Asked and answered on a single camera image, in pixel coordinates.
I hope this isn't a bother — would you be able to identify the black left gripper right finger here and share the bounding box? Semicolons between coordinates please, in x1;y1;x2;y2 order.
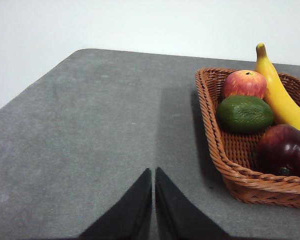
154;166;235;240

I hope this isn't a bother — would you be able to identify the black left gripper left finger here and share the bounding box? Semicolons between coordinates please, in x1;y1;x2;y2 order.
78;167;153;240

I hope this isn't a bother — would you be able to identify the dark red plum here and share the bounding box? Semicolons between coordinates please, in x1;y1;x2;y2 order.
255;124;300;179

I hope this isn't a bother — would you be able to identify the brown wicker basket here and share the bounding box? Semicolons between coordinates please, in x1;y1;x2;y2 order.
195;67;300;210

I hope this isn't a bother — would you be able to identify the green avocado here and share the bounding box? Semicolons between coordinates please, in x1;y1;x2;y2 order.
216;95;275;134

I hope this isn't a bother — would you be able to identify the red apple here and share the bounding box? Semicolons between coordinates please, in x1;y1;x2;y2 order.
221;69;268;100

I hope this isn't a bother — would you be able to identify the yellow banana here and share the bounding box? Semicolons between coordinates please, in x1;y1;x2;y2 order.
254;42;300;137

